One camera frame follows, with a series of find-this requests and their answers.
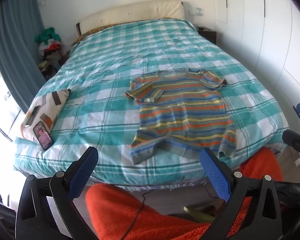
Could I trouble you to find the black cable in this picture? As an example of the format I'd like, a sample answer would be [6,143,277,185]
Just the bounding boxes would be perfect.
[122,189,156,240]

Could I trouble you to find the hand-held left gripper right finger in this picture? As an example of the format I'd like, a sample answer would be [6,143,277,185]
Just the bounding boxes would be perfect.
[199,147,282,240]

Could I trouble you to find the black smartphone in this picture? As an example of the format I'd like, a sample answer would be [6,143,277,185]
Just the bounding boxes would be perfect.
[33,121,53,151]

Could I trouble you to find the dark wooden nightstand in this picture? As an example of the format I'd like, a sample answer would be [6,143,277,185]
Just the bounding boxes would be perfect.
[197,26,217,43]

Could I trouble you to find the window with railing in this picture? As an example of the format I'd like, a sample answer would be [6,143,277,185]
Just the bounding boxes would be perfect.
[0,55,23,205]

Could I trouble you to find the striped knit sweater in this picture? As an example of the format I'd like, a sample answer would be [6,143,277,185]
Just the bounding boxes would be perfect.
[125,67,237,165]

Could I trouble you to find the pile of clothes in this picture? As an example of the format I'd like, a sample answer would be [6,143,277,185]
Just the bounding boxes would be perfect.
[34,27,71,82]

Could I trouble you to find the bed with teal plaid cover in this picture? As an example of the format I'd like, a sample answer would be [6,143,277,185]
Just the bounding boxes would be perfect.
[13,19,290,188]

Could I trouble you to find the geometric patterned pillow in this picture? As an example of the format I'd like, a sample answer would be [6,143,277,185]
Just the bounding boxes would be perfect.
[20,89,72,142]

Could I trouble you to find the orange fleece pants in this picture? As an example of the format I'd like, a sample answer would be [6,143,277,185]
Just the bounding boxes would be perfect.
[85,146,284,240]

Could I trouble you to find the green slipper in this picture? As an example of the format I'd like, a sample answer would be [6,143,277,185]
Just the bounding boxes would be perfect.
[183,205,216,222]

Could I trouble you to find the blue-grey curtain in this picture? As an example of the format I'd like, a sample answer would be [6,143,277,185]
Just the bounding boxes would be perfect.
[0,0,47,113]

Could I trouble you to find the cream padded headboard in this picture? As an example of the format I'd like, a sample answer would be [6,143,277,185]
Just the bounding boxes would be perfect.
[76,0,186,34]

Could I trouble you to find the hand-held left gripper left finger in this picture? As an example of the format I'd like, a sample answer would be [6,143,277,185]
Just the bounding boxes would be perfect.
[15,146,99,240]

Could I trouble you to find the white wardrobe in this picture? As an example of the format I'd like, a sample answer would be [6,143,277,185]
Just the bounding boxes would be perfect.
[212,0,300,117]

